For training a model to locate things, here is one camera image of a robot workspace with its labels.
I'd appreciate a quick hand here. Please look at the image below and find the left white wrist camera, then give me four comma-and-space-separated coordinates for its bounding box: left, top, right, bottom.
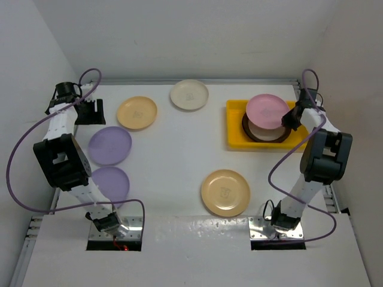
78, 83, 98, 104

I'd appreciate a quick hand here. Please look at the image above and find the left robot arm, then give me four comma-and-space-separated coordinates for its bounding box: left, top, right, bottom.
33, 82, 129, 239

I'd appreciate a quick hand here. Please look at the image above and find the steel plate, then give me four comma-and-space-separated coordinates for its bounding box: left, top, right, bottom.
242, 114, 291, 144

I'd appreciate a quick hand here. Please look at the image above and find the far purple plate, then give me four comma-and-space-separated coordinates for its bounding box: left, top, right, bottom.
87, 126, 132, 166

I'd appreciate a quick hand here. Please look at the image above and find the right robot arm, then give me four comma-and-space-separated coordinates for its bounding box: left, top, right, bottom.
270, 88, 352, 231

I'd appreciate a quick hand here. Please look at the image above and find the pink plate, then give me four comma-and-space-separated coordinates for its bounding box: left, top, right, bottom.
245, 94, 290, 130

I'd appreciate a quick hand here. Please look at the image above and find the cream white plate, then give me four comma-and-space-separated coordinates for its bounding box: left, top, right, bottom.
170, 80, 209, 111

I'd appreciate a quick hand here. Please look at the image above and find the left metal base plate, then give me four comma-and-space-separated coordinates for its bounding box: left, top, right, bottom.
88, 216, 142, 241

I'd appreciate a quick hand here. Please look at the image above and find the metal base plate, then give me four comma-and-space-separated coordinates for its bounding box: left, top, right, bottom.
248, 216, 304, 242
88, 216, 142, 241

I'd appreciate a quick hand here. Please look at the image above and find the yellow plastic bin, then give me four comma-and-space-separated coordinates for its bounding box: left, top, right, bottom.
226, 100, 309, 152

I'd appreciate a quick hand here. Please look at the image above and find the near purple plate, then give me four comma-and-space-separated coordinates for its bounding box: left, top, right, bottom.
92, 166, 130, 202

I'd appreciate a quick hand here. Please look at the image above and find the black cable right base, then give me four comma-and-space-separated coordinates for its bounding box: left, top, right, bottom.
262, 199, 276, 222

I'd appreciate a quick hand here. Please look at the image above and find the far orange plate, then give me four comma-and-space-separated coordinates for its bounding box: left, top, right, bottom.
117, 96, 157, 130

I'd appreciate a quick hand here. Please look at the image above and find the purple plate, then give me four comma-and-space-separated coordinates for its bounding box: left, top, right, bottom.
87, 126, 132, 166
92, 166, 130, 202

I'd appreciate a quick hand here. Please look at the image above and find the orange plate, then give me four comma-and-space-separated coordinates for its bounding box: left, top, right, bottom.
201, 169, 251, 218
117, 96, 157, 130

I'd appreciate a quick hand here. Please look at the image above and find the near orange plate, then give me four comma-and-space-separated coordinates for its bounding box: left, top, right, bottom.
201, 169, 251, 218

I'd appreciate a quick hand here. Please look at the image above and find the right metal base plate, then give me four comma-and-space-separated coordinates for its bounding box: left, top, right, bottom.
248, 216, 304, 242

